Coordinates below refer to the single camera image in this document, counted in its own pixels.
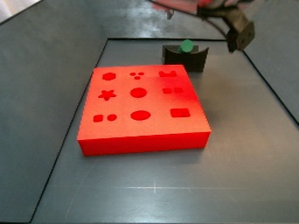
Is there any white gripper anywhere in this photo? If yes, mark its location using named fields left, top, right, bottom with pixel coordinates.
left=148, top=0, right=253, bottom=14

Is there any green cylinder peg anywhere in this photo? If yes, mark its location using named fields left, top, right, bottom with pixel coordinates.
left=177, top=39, right=193, bottom=53

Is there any black curved cradle holder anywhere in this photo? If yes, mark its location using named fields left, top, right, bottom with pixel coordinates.
left=163, top=45, right=209, bottom=73

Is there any red shape sorter box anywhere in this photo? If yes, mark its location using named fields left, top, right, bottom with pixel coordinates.
left=77, top=65, right=211, bottom=156

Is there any black cable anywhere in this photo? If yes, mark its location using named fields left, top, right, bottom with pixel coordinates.
left=197, top=14, right=231, bottom=39

